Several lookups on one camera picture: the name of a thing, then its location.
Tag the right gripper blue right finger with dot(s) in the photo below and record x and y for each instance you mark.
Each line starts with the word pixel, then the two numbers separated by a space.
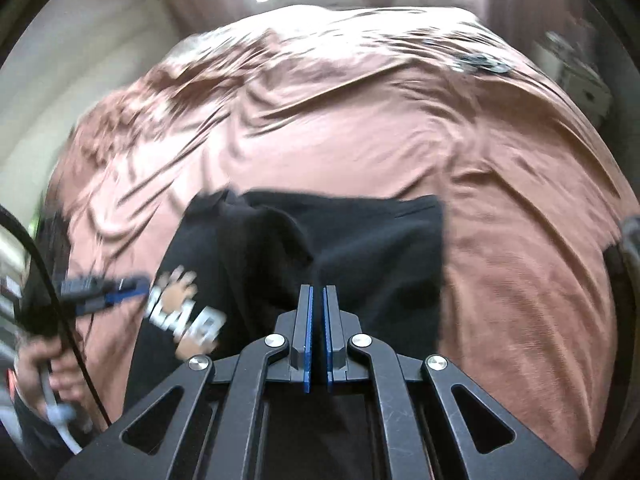
pixel 339 326

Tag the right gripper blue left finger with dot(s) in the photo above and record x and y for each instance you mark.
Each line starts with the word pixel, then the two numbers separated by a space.
pixel 301 341

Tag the black bear print t-shirt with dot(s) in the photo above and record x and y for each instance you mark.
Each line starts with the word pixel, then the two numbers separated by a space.
pixel 209 394

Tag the folded grey clothes stack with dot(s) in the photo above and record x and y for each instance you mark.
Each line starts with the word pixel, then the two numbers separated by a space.
pixel 622 264

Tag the person left hand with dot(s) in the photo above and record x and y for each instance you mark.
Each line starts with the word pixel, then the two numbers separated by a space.
pixel 65 378

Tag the brown bed blanket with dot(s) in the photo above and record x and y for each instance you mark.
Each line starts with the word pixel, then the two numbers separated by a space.
pixel 364 103

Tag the cream padded headboard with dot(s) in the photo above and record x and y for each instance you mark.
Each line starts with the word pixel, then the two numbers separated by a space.
pixel 72 55

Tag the small items on bed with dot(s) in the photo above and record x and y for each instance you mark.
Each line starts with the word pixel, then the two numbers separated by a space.
pixel 477 62

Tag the white bedside table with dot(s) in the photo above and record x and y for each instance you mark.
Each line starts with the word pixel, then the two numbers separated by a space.
pixel 560 61

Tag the right pink curtain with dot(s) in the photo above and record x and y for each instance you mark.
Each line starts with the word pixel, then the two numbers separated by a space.
pixel 523 22

